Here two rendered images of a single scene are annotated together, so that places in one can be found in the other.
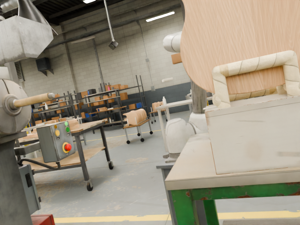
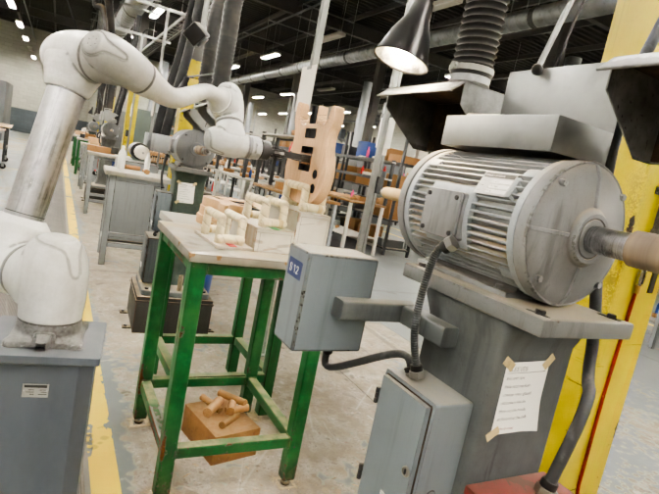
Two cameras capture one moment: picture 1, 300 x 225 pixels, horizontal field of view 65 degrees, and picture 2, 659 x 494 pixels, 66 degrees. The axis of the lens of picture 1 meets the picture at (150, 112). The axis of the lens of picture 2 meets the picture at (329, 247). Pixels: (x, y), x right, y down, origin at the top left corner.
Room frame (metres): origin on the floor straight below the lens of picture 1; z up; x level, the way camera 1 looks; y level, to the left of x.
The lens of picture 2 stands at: (2.09, 1.23, 1.27)
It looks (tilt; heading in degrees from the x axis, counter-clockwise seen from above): 8 degrees down; 222
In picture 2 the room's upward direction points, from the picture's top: 11 degrees clockwise
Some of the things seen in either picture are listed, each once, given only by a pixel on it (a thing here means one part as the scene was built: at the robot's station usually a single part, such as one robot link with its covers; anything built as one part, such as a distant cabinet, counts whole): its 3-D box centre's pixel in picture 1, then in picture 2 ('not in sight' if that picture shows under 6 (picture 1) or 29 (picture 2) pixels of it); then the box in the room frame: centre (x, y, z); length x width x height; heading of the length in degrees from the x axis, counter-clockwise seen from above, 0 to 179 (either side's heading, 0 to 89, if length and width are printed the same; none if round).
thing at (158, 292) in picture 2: not in sight; (152, 328); (0.97, -0.73, 0.45); 0.05 x 0.05 x 0.90; 72
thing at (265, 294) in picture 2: not in sight; (258, 330); (0.50, -0.57, 0.45); 0.05 x 0.05 x 0.90; 72
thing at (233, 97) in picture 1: (247, 93); (276, 202); (0.75, -0.32, 1.12); 0.20 x 0.03 x 0.03; 74
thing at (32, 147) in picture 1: (35, 146); (377, 310); (1.27, 0.64, 1.02); 0.19 x 0.04 x 0.04; 162
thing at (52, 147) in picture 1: (45, 148); (349, 322); (1.33, 0.62, 0.99); 0.24 x 0.21 x 0.26; 72
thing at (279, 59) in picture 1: (252, 64); not in sight; (0.60, -0.28, 1.20); 0.20 x 0.03 x 0.03; 74
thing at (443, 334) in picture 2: (14, 152); (428, 325); (1.23, 0.75, 1.02); 0.13 x 0.04 x 0.04; 72
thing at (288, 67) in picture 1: (292, 76); not in sight; (0.57, -0.36, 1.15); 0.03 x 0.03 x 0.09
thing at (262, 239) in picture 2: not in sight; (261, 234); (0.79, -0.33, 0.98); 0.27 x 0.16 x 0.09; 75
